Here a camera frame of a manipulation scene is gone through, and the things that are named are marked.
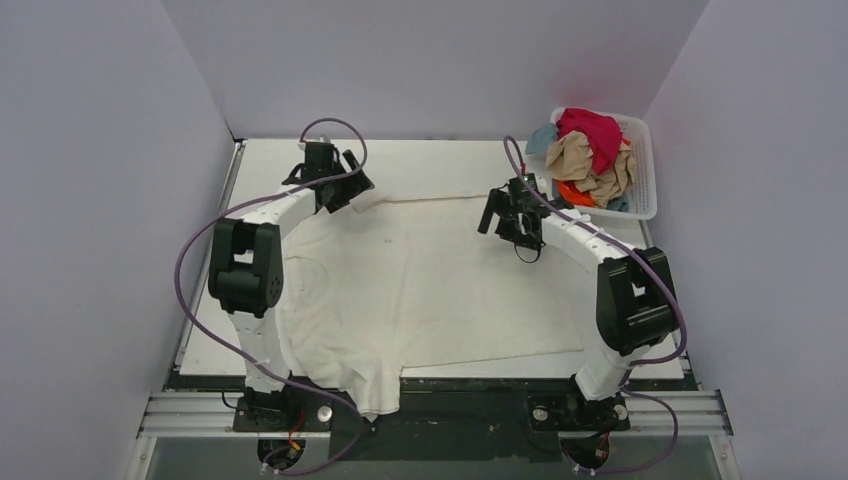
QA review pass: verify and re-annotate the cream white t shirt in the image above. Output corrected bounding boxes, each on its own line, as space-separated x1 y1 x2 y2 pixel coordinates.
277 198 583 417

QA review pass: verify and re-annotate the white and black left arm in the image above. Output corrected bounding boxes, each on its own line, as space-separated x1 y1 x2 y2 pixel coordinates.
208 141 374 430

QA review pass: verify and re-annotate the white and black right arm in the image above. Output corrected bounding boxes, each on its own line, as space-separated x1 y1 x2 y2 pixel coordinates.
478 174 681 429

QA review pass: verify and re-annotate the orange t shirt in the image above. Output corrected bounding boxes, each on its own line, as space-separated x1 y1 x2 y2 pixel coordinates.
555 180 595 208

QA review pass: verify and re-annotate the teal blue t shirt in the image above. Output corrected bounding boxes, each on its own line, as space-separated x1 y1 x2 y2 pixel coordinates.
524 123 558 155

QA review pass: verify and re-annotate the tan beige t shirt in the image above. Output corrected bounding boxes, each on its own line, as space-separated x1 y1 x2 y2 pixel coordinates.
545 131 637 209

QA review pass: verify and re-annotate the magenta red t shirt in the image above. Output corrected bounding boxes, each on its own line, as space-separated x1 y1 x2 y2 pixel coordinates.
555 108 623 174

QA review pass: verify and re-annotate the white plastic laundry basket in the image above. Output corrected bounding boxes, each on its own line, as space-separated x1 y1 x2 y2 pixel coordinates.
544 108 657 221

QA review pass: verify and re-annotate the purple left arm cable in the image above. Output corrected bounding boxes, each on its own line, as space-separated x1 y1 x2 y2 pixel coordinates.
173 117 370 477

